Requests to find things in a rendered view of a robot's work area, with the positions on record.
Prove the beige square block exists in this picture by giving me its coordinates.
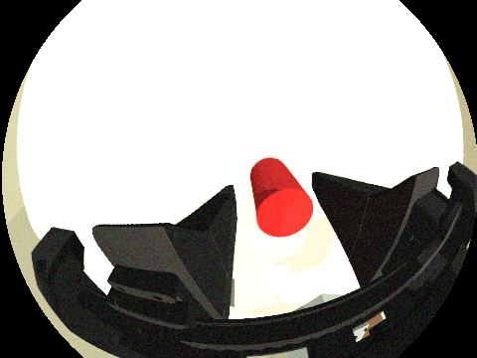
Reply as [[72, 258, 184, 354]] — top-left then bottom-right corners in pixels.
[[231, 278, 236, 309]]

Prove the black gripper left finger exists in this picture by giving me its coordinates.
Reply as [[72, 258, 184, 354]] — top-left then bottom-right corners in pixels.
[[92, 184, 238, 319]]

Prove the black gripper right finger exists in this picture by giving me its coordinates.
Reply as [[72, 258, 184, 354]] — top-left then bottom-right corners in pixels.
[[311, 166, 440, 287]]

